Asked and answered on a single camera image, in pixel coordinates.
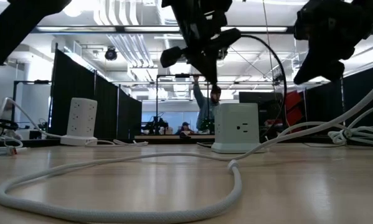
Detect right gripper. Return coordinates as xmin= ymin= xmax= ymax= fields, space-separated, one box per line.
xmin=293 ymin=0 xmax=366 ymax=86

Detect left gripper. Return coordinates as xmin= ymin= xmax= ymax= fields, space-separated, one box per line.
xmin=159 ymin=5 xmax=242 ymax=85

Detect mint cube power strip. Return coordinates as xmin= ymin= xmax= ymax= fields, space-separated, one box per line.
xmin=210 ymin=102 xmax=262 ymax=154

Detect white braided USB cable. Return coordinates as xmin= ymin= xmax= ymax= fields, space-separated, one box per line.
xmin=0 ymin=74 xmax=373 ymax=224

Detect thin white cable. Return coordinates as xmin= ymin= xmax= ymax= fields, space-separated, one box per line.
xmin=0 ymin=134 xmax=29 ymax=157
xmin=85 ymin=139 xmax=149 ymax=147

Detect black partition curtain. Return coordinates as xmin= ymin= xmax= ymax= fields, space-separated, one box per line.
xmin=304 ymin=63 xmax=373 ymax=138
xmin=49 ymin=49 xmax=143 ymax=140

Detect person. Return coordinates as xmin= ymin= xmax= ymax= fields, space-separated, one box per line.
xmin=192 ymin=75 xmax=222 ymax=131
xmin=174 ymin=121 xmax=194 ymax=136

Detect red bins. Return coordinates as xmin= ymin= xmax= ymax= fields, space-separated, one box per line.
xmin=284 ymin=90 xmax=306 ymax=128

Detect black computer monitor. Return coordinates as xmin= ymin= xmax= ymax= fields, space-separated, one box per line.
xmin=238 ymin=91 xmax=285 ymax=123

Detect background wooden table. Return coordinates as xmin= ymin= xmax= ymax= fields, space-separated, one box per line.
xmin=134 ymin=134 xmax=217 ymax=140

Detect black ceiling spotlight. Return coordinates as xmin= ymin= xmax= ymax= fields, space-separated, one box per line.
xmin=104 ymin=45 xmax=118 ymax=62

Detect white box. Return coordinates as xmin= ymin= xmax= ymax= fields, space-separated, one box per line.
xmin=16 ymin=128 xmax=45 ymax=140

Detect black overhead camera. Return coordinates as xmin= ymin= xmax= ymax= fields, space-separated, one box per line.
xmin=216 ymin=46 xmax=230 ymax=62

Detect black background rig frame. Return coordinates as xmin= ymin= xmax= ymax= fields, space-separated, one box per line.
xmin=155 ymin=73 xmax=210 ymax=135
xmin=12 ymin=80 xmax=52 ymax=125

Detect mint power strip white cord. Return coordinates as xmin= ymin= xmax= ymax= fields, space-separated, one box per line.
xmin=260 ymin=104 xmax=373 ymax=149

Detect black overhead frame bar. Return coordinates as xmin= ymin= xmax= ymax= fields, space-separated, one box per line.
xmin=30 ymin=25 xmax=373 ymax=34

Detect black cable loop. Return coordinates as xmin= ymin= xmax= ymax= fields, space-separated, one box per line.
xmin=0 ymin=118 xmax=21 ymax=131

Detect tower power strip white cord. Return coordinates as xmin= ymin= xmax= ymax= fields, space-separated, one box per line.
xmin=0 ymin=96 xmax=64 ymax=139

